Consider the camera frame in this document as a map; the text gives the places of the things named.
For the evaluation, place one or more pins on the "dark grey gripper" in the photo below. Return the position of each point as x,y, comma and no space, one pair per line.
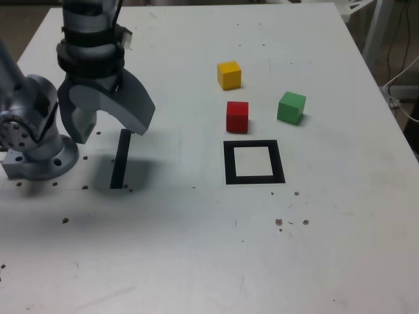
98,82

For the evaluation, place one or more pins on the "yellow cube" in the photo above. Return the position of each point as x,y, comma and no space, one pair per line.
229,76

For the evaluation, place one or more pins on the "red cube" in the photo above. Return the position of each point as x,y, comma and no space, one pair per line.
237,117

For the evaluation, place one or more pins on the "green cube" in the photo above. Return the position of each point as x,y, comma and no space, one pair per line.
290,108

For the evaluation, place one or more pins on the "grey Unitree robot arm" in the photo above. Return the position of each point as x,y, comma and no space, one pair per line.
19,131

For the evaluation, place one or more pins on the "black tape square outline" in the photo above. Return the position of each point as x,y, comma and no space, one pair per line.
255,180

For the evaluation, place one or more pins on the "black tape strip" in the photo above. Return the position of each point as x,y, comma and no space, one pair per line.
120,160

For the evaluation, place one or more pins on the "white chair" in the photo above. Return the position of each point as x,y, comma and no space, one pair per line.
352,6

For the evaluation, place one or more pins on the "grey power strip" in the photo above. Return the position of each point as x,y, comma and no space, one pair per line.
406,91

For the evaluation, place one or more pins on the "white frame leg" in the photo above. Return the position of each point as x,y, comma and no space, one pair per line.
373,29

